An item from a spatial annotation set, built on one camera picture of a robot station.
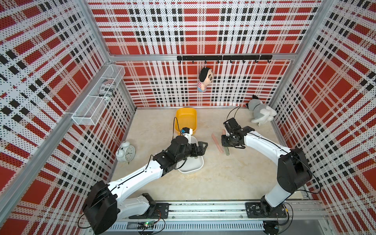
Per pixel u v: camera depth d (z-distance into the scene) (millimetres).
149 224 699
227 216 732
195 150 675
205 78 907
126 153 855
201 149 679
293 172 454
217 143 992
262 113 1027
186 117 1181
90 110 907
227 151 867
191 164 857
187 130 700
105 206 388
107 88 748
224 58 884
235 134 676
